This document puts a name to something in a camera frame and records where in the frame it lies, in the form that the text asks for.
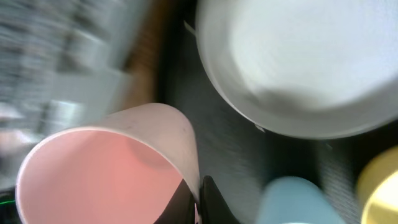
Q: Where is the grey round plate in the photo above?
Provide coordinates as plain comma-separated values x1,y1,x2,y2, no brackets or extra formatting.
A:
195,0,397,139

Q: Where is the round black tray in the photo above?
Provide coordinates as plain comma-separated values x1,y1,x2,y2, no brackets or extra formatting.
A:
157,0,397,223

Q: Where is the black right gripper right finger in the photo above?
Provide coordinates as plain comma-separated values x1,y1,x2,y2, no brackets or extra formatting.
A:
200,175,239,224

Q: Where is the blue cup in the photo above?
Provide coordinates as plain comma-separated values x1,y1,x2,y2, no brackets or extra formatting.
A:
256,176,345,224

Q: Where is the yellow bowl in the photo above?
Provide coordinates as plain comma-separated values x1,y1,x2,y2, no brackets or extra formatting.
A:
356,146,397,224

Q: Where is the grey plastic dishwasher rack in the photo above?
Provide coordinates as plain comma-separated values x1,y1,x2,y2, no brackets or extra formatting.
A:
1,0,152,191

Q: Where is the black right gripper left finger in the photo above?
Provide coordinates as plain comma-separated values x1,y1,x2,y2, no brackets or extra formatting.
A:
154,180,195,224

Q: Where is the pink cup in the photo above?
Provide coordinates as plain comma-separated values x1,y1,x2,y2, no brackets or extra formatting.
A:
16,103,200,224

